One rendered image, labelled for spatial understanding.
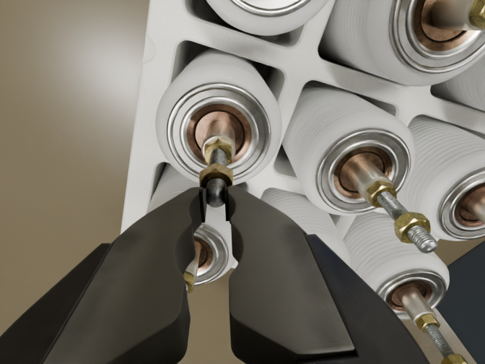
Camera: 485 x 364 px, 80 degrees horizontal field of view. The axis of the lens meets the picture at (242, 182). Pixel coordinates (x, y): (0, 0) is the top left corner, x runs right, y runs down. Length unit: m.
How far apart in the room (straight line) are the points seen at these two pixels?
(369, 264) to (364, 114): 0.17
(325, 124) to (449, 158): 0.12
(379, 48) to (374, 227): 0.21
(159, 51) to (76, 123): 0.28
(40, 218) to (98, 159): 0.17
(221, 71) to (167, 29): 0.09
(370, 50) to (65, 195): 0.52
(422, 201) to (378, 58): 0.14
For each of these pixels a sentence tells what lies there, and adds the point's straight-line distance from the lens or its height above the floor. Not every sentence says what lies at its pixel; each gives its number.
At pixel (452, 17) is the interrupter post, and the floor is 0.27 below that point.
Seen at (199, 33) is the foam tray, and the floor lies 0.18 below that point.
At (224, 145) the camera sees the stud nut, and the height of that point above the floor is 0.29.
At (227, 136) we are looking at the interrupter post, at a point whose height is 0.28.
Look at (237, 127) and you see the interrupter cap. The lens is 0.22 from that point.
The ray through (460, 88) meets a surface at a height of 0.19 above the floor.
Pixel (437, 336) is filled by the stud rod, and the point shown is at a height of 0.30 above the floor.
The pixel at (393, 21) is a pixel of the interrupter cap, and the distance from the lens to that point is 0.23.
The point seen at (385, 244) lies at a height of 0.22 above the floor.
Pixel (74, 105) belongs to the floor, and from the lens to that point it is 0.52.
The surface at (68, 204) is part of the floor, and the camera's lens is 0.61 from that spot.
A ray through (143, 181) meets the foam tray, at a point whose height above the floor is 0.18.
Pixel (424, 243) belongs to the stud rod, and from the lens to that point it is 0.19.
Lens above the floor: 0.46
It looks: 61 degrees down
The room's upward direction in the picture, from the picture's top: 174 degrees clockwise
